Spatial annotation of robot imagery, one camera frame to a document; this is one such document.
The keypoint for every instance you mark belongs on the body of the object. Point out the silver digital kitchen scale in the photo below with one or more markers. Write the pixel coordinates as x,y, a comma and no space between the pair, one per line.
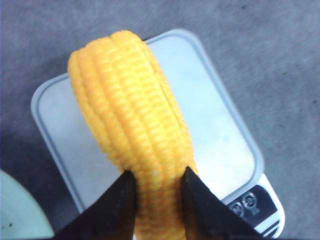
228,159

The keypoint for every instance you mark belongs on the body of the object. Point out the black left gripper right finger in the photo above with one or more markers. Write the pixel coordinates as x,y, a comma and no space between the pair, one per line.
205,217

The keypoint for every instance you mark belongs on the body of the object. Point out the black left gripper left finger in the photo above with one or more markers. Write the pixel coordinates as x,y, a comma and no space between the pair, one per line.
111,217

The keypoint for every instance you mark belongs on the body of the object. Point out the yellow corn cob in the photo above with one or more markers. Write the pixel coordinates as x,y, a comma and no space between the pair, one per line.
131,111

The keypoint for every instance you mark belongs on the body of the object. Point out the light green plate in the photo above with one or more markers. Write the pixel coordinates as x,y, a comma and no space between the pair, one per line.
21,217

